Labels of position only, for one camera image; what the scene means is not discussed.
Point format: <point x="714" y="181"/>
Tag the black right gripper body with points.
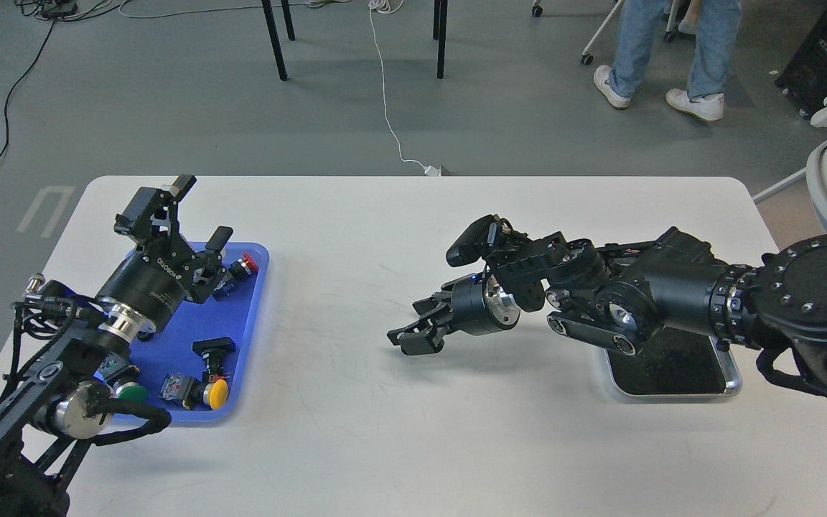
<point x="477" y="305"/>

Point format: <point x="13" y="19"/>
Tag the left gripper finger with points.
<point x="212" y="255"/>
<point x="151" y="216"/>

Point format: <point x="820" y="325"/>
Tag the black push button switch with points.
<point x="213" y="352"/>

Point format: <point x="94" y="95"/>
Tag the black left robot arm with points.
<point x="53" y="409"/>

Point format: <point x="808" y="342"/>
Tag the blue plastic tray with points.
<point x="171" y="352"/>

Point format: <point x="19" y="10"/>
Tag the small switch contact block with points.
<point x="177" y="387"/>

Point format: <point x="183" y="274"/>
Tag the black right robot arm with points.
<point x="620" y="296"/>

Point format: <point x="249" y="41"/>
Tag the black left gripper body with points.
<point x="155" y="281"/>

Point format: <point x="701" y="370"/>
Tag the red push button switch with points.
<point x="243" y="268"/>

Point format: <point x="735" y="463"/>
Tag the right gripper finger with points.
<point x="424" y="336"/>
<point x="437" y="305"/>

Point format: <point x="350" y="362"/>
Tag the metal tray with black mat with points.
<point x="676" y="366"/>

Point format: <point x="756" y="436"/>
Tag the green push button switch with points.
<point x="122" y="376"/>

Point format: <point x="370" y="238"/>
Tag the white rolling chair base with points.
<point x="677" y="10"/>

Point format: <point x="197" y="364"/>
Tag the yellow push button switch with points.
<point x="215" y="391"/>

